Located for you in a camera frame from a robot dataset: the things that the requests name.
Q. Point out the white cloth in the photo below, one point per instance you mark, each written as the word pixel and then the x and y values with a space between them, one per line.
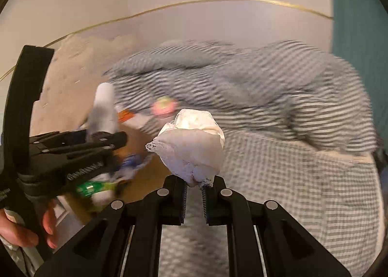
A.
pixel 191 143

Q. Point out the orange and white box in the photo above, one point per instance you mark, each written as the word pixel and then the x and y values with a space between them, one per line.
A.
pixel 130 118

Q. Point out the teal curtain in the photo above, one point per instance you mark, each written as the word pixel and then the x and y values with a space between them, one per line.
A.
pixel 357 22

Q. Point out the checked bed sheet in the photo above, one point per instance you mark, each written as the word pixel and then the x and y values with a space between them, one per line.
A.
pixel 288 189

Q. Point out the checked blanket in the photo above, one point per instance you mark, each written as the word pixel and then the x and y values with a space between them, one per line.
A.
pixel 257 83

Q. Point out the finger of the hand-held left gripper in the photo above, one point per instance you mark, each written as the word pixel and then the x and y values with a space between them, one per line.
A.
pixel 75 146

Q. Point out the blue and white carton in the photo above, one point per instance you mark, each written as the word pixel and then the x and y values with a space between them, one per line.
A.
pixel 133 165

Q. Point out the white lint remover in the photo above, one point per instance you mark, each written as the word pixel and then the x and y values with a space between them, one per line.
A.
pixel 103 110

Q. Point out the pink lidded cup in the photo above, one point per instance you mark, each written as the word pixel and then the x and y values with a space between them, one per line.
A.
pixel 163 107

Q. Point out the green snack packet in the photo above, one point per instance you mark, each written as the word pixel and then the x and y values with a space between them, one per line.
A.
pixel 91 188

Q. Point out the brown cardboard box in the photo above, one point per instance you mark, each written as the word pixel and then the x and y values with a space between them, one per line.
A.
pixel 151 171

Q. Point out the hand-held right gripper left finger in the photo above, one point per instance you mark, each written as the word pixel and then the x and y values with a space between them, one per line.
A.
pixel 182 201

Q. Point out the person's left hand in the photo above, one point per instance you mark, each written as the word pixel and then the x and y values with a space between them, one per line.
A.
pixel 18 231

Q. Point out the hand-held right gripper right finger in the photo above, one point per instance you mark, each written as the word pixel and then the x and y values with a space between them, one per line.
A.
pixel 206 204

